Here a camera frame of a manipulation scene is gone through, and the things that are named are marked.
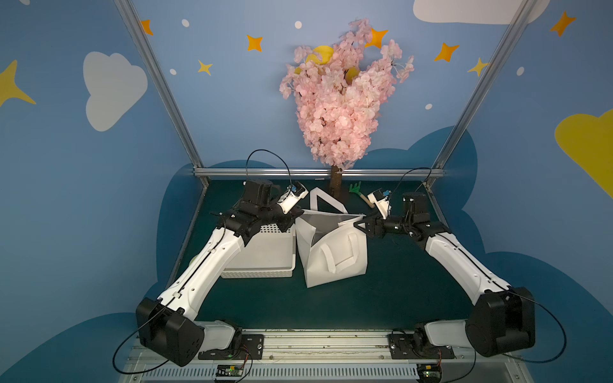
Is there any right aluminium frame post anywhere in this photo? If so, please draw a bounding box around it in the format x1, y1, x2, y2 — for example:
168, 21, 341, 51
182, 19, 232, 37
424, 0, 538, 188

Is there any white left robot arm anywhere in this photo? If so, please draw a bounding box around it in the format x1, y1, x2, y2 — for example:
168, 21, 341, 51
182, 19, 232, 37
136, 180, 308, 367

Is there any brown artificial tree trunk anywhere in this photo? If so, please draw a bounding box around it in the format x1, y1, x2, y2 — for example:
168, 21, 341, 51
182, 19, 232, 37
329, 166, 343, 199

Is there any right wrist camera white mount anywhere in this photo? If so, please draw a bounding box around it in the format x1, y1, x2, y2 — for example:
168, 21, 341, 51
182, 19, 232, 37
367, 189, 391, 220

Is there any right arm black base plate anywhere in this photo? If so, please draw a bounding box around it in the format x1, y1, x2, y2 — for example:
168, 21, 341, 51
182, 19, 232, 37
387, 331, 456, 360

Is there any right small circuit board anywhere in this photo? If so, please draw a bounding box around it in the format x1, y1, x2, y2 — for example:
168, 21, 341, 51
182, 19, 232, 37
417, 364, 442, 383

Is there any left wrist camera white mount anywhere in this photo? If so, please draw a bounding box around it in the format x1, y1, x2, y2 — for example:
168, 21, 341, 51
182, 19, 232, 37
278, 181, 308, 214

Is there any aluminium frame post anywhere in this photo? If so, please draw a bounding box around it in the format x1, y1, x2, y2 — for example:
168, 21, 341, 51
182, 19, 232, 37
113, 0, 210, 188
424, 0, 538, 188

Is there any front aluminium mounting rail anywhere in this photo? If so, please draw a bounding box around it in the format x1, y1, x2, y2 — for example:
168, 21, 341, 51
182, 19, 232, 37
118, 329, 533, 382

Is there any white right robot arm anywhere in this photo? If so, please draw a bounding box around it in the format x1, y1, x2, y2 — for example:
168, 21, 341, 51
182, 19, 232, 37
354, 190, 536, 357

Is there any horizontal aluminium frame rail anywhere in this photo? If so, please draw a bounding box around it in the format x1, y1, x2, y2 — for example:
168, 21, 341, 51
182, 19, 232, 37
193, 168, 445, 179

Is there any left aluminium frame post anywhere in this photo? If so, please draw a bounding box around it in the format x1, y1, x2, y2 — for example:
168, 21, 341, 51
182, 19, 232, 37
113, 0, 210, 188

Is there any white perforated plastic basket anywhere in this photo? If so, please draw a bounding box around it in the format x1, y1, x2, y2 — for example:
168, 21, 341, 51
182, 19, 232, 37
221, 224, 296, 279

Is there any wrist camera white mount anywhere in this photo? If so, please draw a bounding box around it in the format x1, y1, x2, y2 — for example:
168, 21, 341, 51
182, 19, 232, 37
278, 181, 308, 214
367, 189, 391, 220

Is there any pink blossom artificial tree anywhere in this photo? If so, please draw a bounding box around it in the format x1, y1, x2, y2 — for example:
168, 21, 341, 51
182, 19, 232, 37
279, 19, 414, 170

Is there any small circuit board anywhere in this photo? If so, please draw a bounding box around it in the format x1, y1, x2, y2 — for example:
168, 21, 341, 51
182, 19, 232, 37
417, 364, 442, 383
215, 365, 244, 379

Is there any white insulated delivery bag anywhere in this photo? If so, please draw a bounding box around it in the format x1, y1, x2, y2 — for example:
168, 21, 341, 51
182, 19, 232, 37
295, 188, 368, 288

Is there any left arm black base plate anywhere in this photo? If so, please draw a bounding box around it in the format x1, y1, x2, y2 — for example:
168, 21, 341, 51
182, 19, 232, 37
197, 334, 265, 360

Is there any green toy rake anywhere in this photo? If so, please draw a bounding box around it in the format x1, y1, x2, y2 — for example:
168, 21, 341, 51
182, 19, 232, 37
349, 181, 375, 208

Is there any left small circuit board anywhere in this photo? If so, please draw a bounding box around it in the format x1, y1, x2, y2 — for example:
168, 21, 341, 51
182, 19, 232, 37
215, 365, 244, 379

